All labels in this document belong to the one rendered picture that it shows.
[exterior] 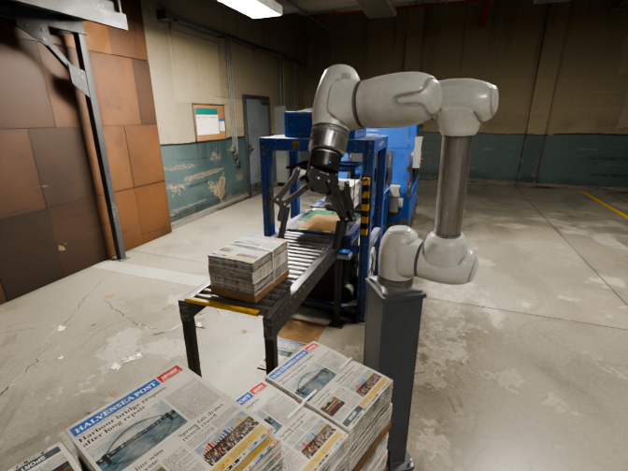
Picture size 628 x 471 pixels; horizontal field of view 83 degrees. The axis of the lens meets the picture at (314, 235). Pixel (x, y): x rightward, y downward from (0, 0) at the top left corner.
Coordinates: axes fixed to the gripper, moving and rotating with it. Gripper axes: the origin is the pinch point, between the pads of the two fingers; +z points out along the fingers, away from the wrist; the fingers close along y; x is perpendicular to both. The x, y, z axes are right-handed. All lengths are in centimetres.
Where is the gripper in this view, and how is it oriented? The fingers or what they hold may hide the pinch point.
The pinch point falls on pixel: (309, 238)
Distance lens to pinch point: 81.7
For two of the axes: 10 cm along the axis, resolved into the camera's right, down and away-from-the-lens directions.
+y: -9.2, -2.1, -3.2
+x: 3.4, -0.2, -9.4
